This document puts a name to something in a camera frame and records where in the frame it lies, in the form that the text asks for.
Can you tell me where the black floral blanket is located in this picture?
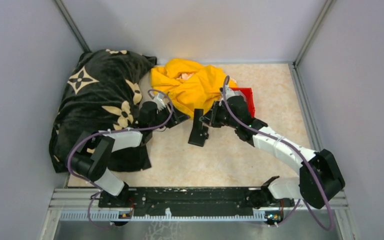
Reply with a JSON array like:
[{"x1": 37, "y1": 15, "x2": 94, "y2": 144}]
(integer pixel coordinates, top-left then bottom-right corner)
[{"x1": 49, "y1": 49, "x2": 158, "y2": 173}]

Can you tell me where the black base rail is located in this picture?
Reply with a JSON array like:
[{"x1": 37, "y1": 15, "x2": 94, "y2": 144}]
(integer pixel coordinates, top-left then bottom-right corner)
[{"x1": 98, "y1": 187, "x2": 295, "y2": 217}]

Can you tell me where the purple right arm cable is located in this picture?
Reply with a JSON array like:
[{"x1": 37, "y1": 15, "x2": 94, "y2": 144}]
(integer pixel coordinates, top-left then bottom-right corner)
[{"x1": 221, "y1": 75, "x2": 335, "y2": 232}]

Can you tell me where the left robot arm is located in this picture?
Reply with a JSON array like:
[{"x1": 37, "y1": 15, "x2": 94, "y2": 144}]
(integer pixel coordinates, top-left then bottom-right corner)
[{"x1": 66, "y1": 99, "x2": 190, "y2": 207}]

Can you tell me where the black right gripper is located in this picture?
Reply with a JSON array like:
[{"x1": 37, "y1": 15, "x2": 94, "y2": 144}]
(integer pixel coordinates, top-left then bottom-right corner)
[{"x1": 199, "y1": 100, "x2": 239, "y2": 129}]

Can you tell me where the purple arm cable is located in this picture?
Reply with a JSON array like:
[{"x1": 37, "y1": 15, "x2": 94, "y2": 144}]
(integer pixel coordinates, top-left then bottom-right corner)
[
  {"x1": 221, "y1": 75, "x2": 335, "y2": 232},
  {"x1": 66, "y1": 89, "x2": 175, "y2": 230}
]

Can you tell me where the red plastic bin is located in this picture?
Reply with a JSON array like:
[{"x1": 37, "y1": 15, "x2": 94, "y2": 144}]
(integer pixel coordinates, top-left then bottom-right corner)
[{"x1": 232, "y1": 87, "x2": 255, "y2": 117}]

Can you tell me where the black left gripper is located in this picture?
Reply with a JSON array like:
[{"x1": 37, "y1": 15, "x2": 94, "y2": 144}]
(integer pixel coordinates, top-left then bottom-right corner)
[{"x1": 150, "y1": 101, "x2": 191, "y2": 131}]

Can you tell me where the yellow jacket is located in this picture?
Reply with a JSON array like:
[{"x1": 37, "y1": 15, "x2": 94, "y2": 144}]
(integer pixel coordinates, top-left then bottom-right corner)
[{"x1": 150, "y1": 58, "x2": 227, "y2": 118}]

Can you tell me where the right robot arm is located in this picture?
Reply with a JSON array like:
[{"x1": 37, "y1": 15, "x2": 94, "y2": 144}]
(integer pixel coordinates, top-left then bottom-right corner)
[{"x1": 199, "y1": 96, "x2": 346, "y2": 209}]

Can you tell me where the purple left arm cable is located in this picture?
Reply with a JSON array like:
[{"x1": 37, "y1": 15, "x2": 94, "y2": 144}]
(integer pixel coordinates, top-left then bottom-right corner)
[{"x1": 66, "y1": 89, "x2": 175, "y2": 230}]

